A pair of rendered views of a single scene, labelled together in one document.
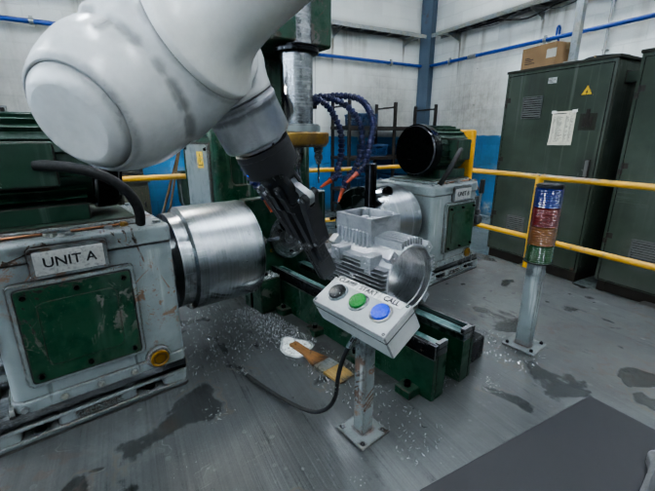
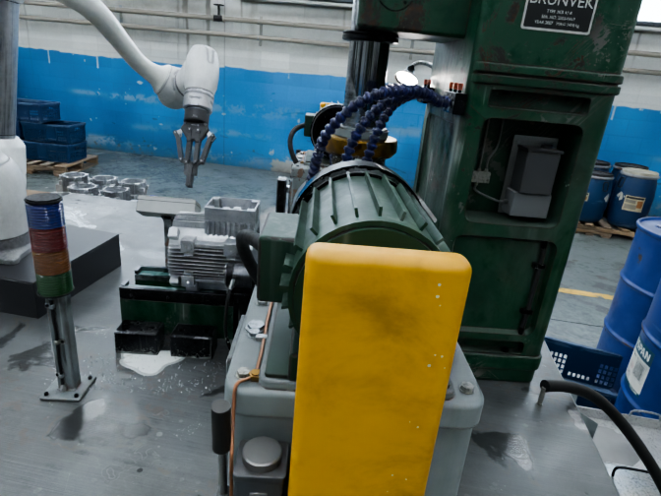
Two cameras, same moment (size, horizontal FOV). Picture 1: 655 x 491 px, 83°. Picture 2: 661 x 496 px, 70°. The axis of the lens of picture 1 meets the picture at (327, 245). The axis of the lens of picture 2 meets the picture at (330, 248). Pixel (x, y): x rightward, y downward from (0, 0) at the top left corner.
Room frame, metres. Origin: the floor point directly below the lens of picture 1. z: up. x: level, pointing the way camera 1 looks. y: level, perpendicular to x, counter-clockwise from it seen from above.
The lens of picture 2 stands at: (1.75, -0.85, 1.48)
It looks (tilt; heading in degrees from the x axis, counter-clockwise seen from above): 21 degrees down; 126
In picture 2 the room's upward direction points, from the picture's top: 5 degrees clockwise
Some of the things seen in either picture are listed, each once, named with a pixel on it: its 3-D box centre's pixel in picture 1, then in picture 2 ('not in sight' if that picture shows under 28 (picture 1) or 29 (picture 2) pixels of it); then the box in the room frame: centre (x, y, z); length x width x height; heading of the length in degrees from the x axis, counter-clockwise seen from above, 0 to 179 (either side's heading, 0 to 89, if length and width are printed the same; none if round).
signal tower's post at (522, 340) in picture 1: (536, 269); (57, 300); (0.85, -0.51, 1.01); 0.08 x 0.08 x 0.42; 39
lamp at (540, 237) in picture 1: (542, 235); (51, 258); (0.85, -0.51, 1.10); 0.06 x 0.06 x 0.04
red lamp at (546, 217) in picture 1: (545, 216); (48, 236); (0.85, -0.51, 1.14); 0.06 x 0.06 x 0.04
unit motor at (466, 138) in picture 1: (443, 180); (323, 350); (1.46, -0.45, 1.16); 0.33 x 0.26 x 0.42; 129
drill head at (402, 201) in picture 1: (382, 219); not in sight; (1.29, -0.20, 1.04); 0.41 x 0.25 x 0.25; 129
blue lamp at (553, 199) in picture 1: (548, 197); (45, 213); (0.85, -0.51, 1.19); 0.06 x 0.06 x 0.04
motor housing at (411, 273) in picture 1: (378, 267); (216, 251); (0.86, -0.12, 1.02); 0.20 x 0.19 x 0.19; 39
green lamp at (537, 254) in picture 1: (539, 252); (54, 279); (0.85, -0.51, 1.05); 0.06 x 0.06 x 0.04
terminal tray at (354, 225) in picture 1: (367, 226); (232, 217); (0.89, -0.10, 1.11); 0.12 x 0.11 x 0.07; 39
